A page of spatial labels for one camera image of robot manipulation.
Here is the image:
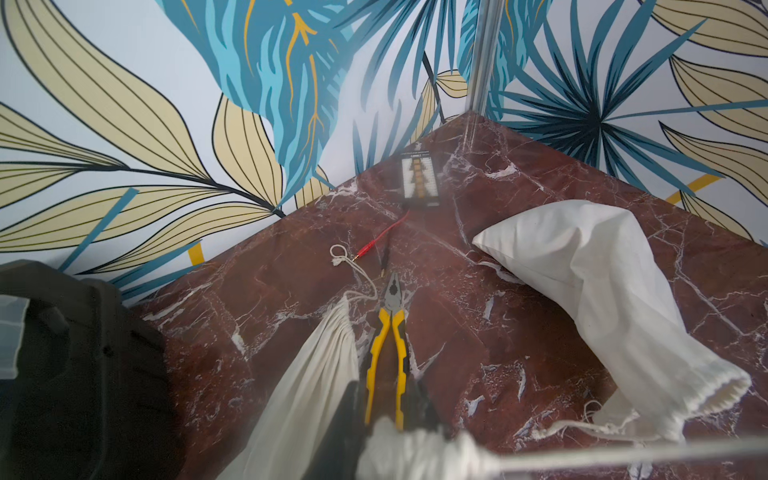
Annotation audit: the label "black screwdriver bit case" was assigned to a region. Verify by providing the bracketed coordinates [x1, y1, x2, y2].
[400, 151, 440, 208]

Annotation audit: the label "black plastic toolbox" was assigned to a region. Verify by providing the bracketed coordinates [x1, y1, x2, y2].
[1, 260, 184, 479]

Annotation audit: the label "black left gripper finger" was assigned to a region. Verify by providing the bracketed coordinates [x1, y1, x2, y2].
[303, 383, 369, 480]

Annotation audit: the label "black test probe lead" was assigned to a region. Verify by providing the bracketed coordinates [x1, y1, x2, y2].
[379, 230, 392, 278]

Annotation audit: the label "cream cloth drawstring bag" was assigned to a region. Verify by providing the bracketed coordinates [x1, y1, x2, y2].
[219, 291, 499, 479]

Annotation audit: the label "yellow black pliers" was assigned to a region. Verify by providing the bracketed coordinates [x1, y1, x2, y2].
[363, 273, 441, 431]

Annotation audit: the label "aluminium corner post right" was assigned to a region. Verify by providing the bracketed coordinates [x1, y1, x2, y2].
[465, 0, 505, 115]

